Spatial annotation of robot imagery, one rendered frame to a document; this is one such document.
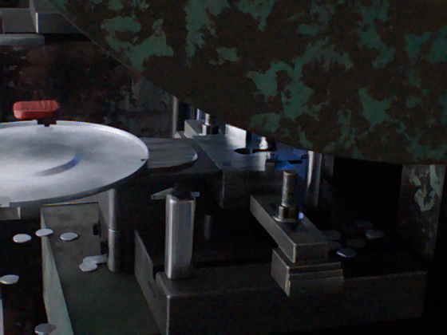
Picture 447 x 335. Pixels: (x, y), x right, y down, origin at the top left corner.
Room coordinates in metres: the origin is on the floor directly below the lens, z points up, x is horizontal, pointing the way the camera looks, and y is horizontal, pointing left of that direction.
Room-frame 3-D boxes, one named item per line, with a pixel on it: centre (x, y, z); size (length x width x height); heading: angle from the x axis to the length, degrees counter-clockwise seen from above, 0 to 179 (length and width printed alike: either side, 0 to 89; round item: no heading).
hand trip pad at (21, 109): (1.30, 0.30, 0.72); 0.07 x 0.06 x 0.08; 107
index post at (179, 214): (0.85, 0.05, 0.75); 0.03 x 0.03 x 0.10; 17
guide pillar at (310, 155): (0.99, -0.11, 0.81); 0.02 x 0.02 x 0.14; 17
